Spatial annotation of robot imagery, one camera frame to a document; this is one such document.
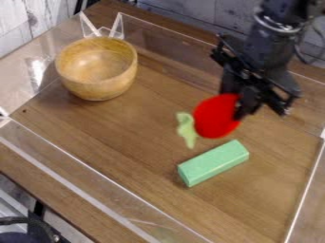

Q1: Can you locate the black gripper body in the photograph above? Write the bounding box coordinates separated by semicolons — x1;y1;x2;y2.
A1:
212;34;303;116

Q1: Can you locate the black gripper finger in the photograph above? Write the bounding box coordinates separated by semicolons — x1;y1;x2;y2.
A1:
234;85;262;121
220;65;245;94

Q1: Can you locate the red plush strawberry toy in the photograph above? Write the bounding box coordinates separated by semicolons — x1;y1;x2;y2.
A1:
176;92;244;150

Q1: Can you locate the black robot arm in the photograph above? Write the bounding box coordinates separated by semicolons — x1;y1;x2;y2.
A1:
212;0;317;121

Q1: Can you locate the green rectangular block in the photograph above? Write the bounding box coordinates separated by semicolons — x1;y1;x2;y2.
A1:
178;140;250;187

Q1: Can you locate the wooden bowl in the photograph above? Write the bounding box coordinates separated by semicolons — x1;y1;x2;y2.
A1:
55;37;138;101

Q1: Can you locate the clear acrylic tray barrier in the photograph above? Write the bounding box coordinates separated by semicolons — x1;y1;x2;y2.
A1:
0;18;325;243

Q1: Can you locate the black metal bracket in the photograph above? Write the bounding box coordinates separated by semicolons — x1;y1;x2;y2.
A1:
27;201;71;243

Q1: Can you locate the black cable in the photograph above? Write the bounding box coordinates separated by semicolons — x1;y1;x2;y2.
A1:
0;216;48;243

